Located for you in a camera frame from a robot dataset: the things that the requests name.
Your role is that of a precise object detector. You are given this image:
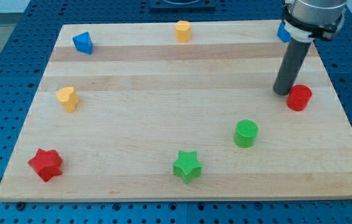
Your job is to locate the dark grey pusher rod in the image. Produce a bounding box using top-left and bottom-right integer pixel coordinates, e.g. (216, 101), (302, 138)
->
(273, 39), (311, 96)

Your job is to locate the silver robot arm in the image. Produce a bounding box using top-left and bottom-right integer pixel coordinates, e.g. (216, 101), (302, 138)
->
(273, 0), (346, 96)

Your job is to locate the green star block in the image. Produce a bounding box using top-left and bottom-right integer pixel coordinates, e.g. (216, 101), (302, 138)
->
(173, 151), (202, 184)

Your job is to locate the red star block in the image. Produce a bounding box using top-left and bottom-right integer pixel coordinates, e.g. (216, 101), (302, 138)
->
(27, 148), (63, 182)

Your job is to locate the blue cube block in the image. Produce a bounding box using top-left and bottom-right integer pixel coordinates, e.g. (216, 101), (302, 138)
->
(277, 22), (291, 43)

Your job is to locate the red cylinder block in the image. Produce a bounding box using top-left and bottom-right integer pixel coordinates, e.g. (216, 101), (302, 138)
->
(286, 85), (312, 111)

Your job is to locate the green cylinder block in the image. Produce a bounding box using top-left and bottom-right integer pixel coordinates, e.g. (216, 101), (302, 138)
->
(234, 119), (259, 148)

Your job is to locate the yellow hexagon block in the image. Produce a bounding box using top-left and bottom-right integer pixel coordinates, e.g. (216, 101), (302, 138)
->
(174, 21), (191, 42)

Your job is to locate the wooden board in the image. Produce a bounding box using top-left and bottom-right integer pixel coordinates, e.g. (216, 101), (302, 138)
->
(0, 20), (352, 202)

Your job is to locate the blue triangle block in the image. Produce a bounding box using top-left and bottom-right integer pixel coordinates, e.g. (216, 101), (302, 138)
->
(72, 32), (93, 55)

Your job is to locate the yellow heart block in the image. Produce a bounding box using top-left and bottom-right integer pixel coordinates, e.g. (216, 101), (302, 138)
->
(55, 86), (80, 113)

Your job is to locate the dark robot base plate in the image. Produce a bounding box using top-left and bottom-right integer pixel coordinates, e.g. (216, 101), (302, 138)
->
(149, 0), (216, 12)

